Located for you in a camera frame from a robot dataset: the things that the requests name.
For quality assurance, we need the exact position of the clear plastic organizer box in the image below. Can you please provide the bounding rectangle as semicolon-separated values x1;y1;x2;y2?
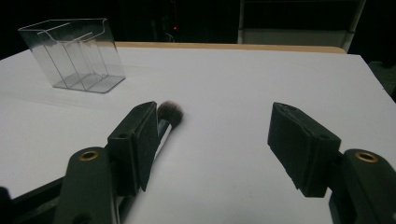
18;18;127;94

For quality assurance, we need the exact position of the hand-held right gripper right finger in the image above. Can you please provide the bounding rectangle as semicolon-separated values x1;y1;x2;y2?
266;102;396;224

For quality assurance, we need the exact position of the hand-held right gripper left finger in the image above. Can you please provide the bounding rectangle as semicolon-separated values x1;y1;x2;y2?
54;101;161;224

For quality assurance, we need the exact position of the metal stand frame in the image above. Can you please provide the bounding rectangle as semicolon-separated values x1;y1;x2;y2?
237;0;367;53

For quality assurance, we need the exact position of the makeup brush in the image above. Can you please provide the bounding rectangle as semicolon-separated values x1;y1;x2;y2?
152;100;185;161

